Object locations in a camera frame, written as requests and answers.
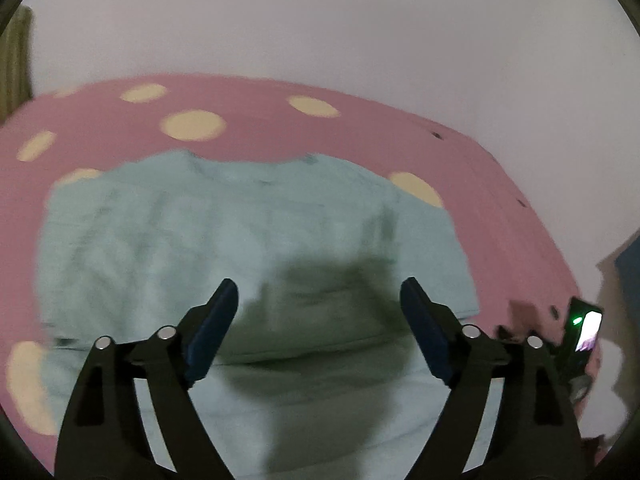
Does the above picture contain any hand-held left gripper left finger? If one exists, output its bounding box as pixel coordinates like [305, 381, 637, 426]
[54, 278, 239, 480]

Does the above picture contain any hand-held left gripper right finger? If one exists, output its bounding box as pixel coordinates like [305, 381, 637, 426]
[400, 276, 587, 480]

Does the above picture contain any light blue puffer jacket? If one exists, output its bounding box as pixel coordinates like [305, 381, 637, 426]
[36, 150, 501, 479]

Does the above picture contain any dark blue object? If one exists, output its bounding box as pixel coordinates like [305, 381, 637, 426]
[614, 232, 640, 306]

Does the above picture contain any pink dotted bed sheet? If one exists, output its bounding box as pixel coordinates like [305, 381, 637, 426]
[0, 74, 601, 471]

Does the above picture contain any striped olive cloth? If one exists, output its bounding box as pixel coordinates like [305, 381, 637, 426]
[0, 7, 35, 123]

